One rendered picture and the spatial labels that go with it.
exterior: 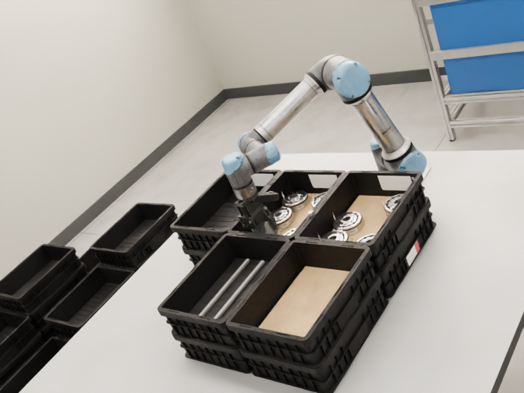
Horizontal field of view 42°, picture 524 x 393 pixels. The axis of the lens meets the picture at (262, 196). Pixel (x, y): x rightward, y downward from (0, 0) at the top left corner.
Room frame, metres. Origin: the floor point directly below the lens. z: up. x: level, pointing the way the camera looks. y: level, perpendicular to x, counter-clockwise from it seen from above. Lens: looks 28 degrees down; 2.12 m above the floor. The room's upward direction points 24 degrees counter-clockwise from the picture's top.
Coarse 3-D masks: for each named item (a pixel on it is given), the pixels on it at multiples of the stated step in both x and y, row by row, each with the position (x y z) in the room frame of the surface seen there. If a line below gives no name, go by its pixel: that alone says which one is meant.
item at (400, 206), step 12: (420, 180) 1.92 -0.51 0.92; (408, 192) 1.86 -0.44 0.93; (324, 204) 2.01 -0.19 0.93; (396, 204) 1.82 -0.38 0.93; (312, 216) 1.97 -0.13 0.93; (396, 216) 1.79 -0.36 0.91; (384, 228) 1.73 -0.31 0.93; (312, 240) 1.83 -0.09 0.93; (324, 240) 1.80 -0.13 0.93; (336, 240) 1.77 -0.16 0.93; (372, 240) 1.70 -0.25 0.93
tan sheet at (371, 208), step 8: (360, 200) 2.10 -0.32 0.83; (368, 200) 2.07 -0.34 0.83; (376, 200) 2.05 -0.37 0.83; (384, 200) 2.03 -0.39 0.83; (352, 208) 2.07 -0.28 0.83; (360, 208) 2.05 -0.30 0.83; (368, 208) 2.03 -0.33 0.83; (376, 208) 2.01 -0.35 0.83; (368, 216) 1.98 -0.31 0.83; (376, 216) 1.96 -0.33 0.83; (384, 216) 1.94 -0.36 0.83; (368, 224) 1.94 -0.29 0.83; (376, 224) 1.92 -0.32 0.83; (360, 232) 1.91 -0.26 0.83; (368, 232) 1.89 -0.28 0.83; (376, 232) 1.87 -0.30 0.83
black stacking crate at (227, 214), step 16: (224, 176) 2.56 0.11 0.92; (208, 192) 2.48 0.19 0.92; (224, 192) 2.53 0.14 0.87; (192, 208) 2.40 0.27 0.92; (208, 208) 2.45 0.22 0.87; (224, 208) 2.47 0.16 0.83; (176, 224) 2.33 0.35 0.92; (192, 224) 2.38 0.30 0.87; (208, 224) 2.40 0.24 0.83; (224, 224) 2.35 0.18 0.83; (192, 240) 2.26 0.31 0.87; (208, 240) 2.20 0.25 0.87
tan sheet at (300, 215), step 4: (308, 204) 2.22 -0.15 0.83; (304, 208) 2.21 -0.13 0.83; (308, 208) 2.19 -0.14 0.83; (312, 208) 2.18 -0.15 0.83; (292, 212) 2.21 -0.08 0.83; (296, 212) 2.20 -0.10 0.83; (300, 212) 2.19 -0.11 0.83; (304, 212) 2.18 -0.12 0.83; (308, 212) 2.17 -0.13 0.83; (296, 216) 2.18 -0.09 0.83; (300, 216) 2.17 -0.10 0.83; (304, 216) 2.15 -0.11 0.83; (296, 220) 2.15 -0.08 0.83; (300, 220) 2.14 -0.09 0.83; (292, 224) 2.14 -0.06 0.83; (296, 224) 2.13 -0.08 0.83; (284, 228) 2.13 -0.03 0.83; (288, 228) 2.12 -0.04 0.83; (280, 232) 2.12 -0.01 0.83; (284, 232) 2.11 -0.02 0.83
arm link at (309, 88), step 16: (320, 64) 2.23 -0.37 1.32; (304, 80) 2.25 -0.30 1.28; (320, 80) 2.21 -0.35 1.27; (288, 96) 2.24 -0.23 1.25; (304, 96) 2.21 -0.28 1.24; (272, 112) 2.23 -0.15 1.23; (288, 112) 2.20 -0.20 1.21; (256, 128) 2.22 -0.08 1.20; (272, 128) 2.19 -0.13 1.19; (240, 144) 2.22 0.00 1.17
